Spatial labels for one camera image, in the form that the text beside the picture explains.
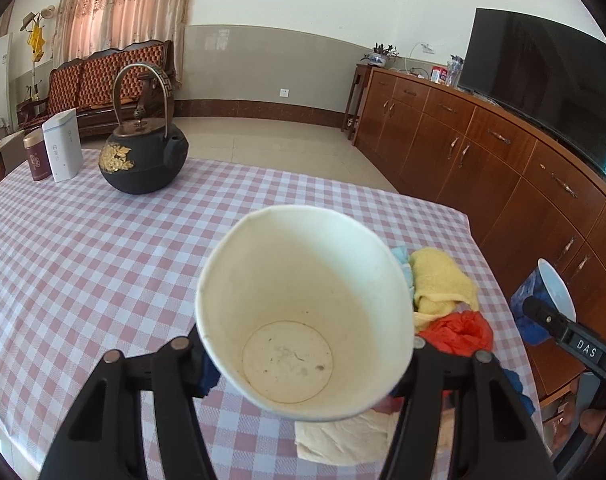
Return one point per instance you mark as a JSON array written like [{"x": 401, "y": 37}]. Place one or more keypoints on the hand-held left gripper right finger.
[{"x": 423, "y": 375}]

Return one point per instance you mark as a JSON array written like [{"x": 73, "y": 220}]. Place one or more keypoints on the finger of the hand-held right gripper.
[{"x": 545, "y": 314}]

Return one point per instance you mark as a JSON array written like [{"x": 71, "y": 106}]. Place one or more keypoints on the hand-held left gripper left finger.
[{"x": 209, "y": 377}]

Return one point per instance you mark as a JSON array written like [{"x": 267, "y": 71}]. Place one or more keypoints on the beige knotted cloth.
[{"x": 343, "y": 440}]

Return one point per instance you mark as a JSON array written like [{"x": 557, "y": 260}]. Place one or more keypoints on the light blue face mask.
[{"x": 402, "y": 265}]

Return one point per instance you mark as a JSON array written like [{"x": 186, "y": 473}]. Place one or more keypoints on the blue and white paper cup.
[{"x": 303, "y": 285}]

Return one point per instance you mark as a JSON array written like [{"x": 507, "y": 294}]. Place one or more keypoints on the red cloth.
[{"x": 458, "y": 332}]

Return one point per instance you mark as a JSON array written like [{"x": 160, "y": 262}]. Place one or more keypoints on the dark blue cloth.
[{"x": 518, "y": 390}]

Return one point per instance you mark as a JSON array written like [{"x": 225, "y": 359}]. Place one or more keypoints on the yellow cloth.
[{"x": 438, "y": 280}]

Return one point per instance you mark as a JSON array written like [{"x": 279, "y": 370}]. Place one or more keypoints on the pink checkered tablecloth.
[{"x": 108, "y": 250}]

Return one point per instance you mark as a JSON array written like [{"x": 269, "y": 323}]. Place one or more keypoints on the long wooden cabinet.
[{"x": 483, "y": 150}]

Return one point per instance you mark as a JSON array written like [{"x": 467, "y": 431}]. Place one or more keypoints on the black cast iron teapot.
[{"x": 143, "y": 165}]

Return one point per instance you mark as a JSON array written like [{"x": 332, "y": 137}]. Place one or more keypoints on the black flat television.
[{"x": 543, "y": 70}]

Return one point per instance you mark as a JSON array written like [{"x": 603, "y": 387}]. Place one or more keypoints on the clear glass jar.
[{"x": 454, "y": 72}]

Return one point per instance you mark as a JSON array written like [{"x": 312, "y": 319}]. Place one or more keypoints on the white tea tin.
[{"x": 63, "y": 150}]

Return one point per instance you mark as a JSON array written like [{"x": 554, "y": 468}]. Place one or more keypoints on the maroon tea tin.
[{"x": 35, "y": 157}]

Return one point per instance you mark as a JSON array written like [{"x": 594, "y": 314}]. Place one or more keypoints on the white charger plug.
[{"x": 427, "y": 49}]

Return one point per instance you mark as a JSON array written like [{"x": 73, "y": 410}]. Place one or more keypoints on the small wooden side table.
[{"x": 358, "y": 90}]

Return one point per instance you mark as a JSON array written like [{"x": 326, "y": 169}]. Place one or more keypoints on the small potted plant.
[{"x": 378, "y": 57}]

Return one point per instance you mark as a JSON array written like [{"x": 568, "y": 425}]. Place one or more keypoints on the carved wooden sofa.
[{"x": 98, "y": 80}]

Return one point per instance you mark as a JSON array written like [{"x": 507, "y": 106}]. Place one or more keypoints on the coat rack with hat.
[{"x": 35, "y": 40}]

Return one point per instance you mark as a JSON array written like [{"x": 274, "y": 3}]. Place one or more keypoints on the embroidered beige curtain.
[{"x": 123, "y": 5}]

